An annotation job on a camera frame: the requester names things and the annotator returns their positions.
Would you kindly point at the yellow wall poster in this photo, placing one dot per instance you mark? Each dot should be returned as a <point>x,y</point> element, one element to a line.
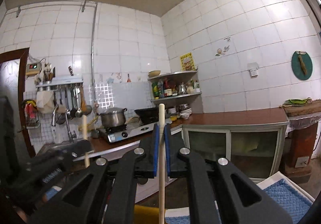
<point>187,62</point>

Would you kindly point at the wooden chopstick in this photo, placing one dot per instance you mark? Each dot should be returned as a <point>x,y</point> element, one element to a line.
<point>85,137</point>
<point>161,164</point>

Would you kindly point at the white wall socket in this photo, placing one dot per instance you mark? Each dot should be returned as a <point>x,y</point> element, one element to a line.
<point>253,69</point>

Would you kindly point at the white tray under towel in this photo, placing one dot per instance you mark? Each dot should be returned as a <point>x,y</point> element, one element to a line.
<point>279,176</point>

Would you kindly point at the brown wooden door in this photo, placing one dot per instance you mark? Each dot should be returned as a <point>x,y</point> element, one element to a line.
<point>13,69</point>

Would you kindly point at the glass door floor cabinet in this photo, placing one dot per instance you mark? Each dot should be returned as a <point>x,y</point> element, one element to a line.
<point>255,149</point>

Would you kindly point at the black wok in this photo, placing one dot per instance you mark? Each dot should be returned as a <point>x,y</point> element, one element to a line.
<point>148,115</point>

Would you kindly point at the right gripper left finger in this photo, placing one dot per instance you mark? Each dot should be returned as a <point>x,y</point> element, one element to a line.
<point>105,191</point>

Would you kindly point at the beige bowl on shelf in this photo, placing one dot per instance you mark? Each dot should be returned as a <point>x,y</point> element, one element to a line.
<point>154,73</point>

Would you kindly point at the chrome sink faucet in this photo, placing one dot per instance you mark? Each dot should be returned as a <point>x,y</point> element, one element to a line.
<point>67,114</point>

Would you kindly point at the round green cutting board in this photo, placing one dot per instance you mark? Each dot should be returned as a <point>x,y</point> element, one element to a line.
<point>302,65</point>

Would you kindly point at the steel cooking pot with lid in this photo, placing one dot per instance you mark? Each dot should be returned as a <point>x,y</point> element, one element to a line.
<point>113,117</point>

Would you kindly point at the silver gas stove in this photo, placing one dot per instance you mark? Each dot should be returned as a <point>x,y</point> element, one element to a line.
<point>127,131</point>

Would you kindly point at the wall utensil rack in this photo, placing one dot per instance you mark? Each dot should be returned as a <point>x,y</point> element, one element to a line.
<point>59,82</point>

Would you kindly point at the wooden chopping block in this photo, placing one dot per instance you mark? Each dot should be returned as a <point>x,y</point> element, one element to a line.
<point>308,108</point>

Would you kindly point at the blue woven towel mat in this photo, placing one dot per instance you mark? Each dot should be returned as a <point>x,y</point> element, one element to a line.
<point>295,204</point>

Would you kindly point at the corner wall shelf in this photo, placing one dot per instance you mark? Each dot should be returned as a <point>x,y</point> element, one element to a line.
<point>170,87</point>

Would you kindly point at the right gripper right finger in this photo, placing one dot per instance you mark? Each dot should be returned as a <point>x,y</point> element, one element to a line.
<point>218,192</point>

